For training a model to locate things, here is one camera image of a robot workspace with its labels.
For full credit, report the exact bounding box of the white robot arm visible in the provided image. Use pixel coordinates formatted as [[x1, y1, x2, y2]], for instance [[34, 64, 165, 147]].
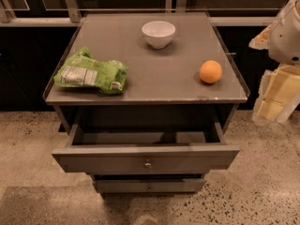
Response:
[[248, 0, 300, 126]]

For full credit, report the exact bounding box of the grey bottom drawer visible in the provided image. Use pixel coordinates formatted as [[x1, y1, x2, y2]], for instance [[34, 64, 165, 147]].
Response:
[[93, 174, 205, 194]]

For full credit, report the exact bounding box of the white ceramic bowl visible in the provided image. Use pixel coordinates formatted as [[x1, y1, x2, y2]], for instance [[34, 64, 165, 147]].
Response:
[[142, 21, 175, 49]]

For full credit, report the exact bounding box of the grey drawer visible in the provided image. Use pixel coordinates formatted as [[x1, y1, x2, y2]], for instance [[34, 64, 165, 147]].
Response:
[[93, 174, 205, 194], [52, 105, 239, 175]]

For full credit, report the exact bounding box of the green chip bag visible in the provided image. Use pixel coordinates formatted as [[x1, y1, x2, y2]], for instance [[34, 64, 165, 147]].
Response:
[[53, 47, 128, 95]]

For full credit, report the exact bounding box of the grey drawer cabinet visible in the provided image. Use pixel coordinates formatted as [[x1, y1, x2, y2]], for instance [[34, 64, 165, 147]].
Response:
[[42, 11, 251, 195]]

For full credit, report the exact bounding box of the orange fruit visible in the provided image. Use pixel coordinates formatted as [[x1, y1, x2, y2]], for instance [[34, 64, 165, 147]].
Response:
[[199, 60, 222, 83]]

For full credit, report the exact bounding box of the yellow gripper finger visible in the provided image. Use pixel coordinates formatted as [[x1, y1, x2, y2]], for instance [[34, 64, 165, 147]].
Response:
[[248, 25, 271, 50], [252, 64, 300, 126]]

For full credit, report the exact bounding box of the metal railing frame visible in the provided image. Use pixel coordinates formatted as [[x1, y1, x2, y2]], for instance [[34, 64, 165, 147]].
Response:
[[1, 0, 289, 27]]

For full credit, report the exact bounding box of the grey top drawer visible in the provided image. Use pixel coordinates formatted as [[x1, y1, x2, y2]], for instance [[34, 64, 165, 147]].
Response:
[[52, 105, 239, 175]]

